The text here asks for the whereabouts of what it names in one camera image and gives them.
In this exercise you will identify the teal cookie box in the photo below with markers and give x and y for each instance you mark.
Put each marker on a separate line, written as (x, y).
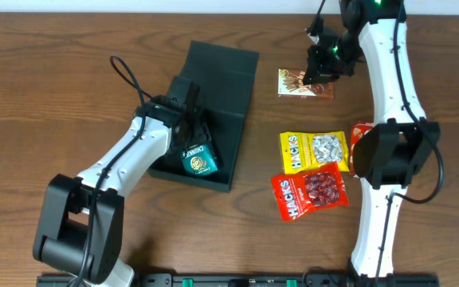
(200, 160)

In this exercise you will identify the red Hello Panda box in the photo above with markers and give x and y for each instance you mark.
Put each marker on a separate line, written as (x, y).
(358, 130)

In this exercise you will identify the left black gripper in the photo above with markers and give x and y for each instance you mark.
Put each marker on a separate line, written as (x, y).
(201, 123)

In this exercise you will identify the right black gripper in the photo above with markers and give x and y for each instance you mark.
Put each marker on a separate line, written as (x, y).
(317, 72)

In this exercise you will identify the yellow Hacks candy bag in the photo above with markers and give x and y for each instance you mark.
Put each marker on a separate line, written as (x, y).
(302, 151)

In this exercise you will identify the brown Pocky snack box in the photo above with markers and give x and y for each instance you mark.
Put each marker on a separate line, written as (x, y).
(290, 84)

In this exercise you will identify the red Hacks candy bag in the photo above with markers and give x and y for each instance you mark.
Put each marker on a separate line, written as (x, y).
(307, 192)

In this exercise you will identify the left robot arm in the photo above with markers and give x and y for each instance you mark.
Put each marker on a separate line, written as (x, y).
(80, 228)

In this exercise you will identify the black gift box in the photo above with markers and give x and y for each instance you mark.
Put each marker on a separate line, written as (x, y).
(226, 77)

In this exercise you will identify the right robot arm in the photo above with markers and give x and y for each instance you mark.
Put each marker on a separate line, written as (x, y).
(398, 159)

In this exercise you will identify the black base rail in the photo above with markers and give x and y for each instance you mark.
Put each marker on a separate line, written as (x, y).
(310, 280)

